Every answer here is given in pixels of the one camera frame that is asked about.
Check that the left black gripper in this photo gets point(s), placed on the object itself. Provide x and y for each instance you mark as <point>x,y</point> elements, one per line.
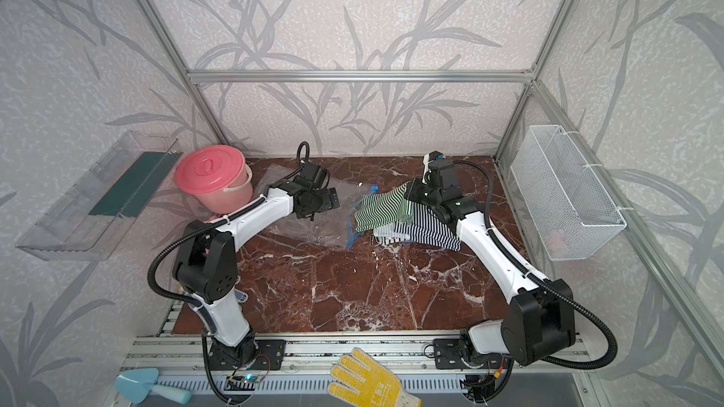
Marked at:
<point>328,203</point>

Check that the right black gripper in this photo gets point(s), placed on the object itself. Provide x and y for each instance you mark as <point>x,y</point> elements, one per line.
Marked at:
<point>412,188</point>

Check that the blue white striped garment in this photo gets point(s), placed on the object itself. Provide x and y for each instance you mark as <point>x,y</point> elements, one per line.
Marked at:
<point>424,228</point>

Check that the green white striped garment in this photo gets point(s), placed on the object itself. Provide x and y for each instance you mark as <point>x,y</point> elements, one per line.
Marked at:
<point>381,209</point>

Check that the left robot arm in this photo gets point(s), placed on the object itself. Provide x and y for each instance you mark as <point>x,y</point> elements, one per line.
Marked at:
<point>206,256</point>

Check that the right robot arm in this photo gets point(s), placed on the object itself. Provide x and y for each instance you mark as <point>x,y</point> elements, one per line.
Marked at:
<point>541,313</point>

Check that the pink bucket with lid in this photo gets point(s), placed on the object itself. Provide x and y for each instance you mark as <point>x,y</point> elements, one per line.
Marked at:
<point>218,177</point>

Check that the blue dotted work glove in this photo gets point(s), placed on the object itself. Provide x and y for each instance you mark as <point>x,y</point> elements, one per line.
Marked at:
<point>241,296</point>

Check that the pink item in basket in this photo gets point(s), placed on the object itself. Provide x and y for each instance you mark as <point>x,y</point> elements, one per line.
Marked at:
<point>557,244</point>

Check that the yellow dotted work glove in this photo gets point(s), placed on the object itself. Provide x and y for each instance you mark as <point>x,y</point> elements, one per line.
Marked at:
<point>359,380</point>

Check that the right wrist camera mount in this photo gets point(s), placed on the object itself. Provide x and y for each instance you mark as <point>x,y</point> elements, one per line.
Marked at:
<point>427,160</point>

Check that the white wire mesh basket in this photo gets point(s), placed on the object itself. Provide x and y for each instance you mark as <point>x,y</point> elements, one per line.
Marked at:
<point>563,192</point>

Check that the clear acrylic wall shelf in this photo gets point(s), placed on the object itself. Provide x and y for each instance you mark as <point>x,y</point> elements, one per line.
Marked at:
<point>67,232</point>

